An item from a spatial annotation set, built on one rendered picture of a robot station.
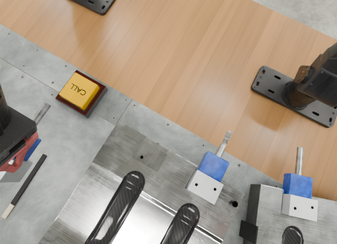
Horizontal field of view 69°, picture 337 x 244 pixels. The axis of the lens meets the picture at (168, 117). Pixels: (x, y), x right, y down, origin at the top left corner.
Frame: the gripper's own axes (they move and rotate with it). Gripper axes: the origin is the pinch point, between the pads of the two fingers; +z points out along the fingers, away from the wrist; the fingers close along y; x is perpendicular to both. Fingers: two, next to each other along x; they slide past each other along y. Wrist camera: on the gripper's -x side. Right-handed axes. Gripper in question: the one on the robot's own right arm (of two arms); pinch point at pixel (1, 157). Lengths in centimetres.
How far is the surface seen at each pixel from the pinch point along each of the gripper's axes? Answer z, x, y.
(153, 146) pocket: 1.4, 16.3, 18.1
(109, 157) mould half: 1.8, 9.9, 12.5
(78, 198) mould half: 6.4, 2.8, 11.6
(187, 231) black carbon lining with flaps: 4.3, 6.8, 30.5
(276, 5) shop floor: 15, 171, 33
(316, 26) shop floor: 16, 170, 62
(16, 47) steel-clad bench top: 4.6, 23.6, -22.5
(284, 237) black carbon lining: 3.6, 14.9, 47.1
